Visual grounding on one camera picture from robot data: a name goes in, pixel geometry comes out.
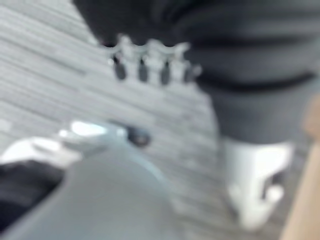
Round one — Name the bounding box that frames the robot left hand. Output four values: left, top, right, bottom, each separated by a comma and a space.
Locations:
72, 0, 320, 232

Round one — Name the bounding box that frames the light wooden furniture edge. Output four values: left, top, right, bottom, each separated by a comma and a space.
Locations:
279, 96, 320, 240

